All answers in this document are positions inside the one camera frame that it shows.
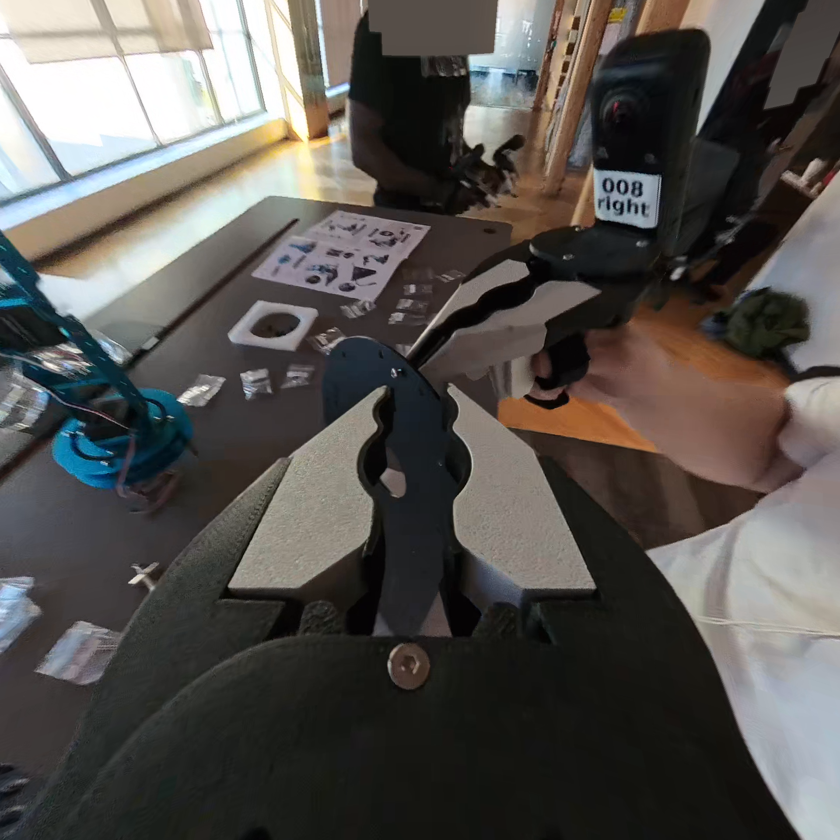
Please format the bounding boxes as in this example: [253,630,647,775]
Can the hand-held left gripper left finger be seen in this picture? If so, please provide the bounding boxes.
[228,386,395,599]

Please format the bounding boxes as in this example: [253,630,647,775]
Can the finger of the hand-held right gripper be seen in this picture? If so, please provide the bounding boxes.
[403,259,546,362]
[419,279,603,383]

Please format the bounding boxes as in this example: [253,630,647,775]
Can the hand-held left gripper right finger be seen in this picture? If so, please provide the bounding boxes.
[446,384,598,596]

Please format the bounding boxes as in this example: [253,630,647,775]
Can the black round metal plate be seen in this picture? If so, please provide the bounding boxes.
[322,336,473,637]

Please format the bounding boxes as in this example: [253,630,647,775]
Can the person's right hand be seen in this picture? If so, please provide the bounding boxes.
[528,325,798,494]

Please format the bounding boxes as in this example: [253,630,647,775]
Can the grey office chair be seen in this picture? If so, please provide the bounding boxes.
[679,134,746,260]

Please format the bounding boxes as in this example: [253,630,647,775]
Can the printed instruction sheet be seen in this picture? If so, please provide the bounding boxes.
[251,210,432,294]

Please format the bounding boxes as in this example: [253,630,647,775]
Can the green cloth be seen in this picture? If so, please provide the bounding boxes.
[712,289,811,362]

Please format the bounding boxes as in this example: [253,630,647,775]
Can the scattered small screw bags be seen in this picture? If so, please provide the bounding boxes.
[176,266,463,409]

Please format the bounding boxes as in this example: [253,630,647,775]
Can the clear plastic parts bag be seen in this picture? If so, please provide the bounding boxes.
[0,577,42,651]
[36,620,122,686]

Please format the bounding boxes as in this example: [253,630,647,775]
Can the person's white shirt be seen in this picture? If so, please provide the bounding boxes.
[646,174,840,840]

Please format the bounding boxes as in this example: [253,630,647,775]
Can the large window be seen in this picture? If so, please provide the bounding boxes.
[0,0,290,204]

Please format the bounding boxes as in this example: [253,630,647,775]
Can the wooden post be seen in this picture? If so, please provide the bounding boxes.
[542,0,614,198]
[530,0,565,112]

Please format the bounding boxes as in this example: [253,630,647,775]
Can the white square foam frame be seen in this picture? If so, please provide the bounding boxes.
[227,300,320,350]

